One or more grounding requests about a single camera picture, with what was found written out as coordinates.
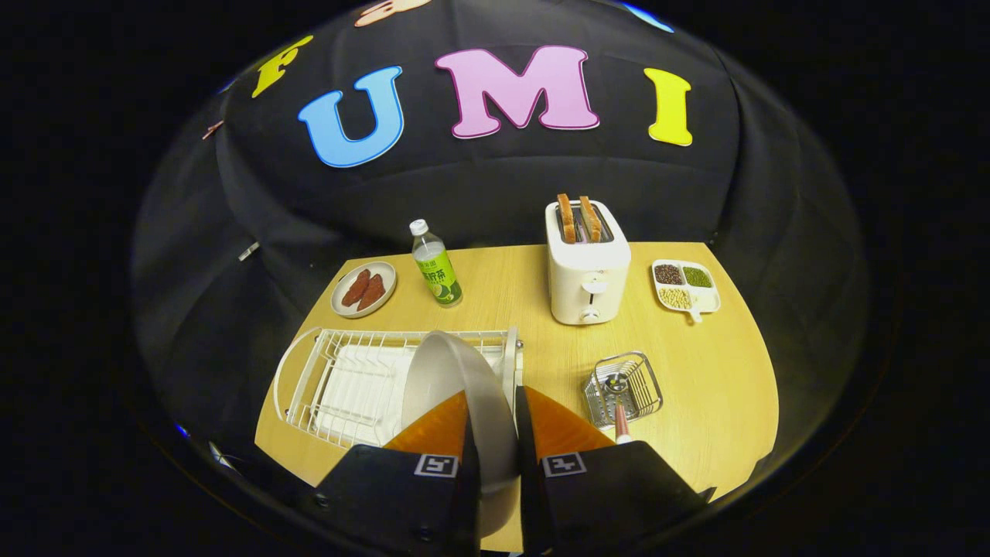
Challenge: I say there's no black backdrop cloth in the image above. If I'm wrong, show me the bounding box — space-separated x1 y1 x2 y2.
131 0 871 496

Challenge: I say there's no white wire dish rack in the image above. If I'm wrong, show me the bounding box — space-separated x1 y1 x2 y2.
273 326 525 451

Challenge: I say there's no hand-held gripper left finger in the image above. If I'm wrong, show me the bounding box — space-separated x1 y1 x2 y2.
313 391 482 557

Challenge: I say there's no white toaster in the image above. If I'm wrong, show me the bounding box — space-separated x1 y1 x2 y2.
544 199 633 326

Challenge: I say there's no spoon with pink handle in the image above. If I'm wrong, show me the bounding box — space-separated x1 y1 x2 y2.
606 374 633 446

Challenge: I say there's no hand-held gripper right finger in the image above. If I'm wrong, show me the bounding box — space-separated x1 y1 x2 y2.
514 385 716 556

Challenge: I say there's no white plate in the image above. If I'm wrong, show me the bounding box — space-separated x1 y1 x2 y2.
400 330 521 540

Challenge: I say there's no green label drink bottle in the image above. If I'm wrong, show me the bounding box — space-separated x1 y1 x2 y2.
409 219 464 309

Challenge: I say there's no red sausage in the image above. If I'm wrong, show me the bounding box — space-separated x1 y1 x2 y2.
357 274 387 312
341 268 372 308

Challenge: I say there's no metal wire basket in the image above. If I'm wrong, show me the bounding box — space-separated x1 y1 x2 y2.
582 351 664 429

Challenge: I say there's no small beige dish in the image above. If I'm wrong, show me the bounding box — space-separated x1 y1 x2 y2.
331 261 398 320

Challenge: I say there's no white divided bean dish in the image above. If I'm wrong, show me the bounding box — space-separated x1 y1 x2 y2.
651 259 722 323

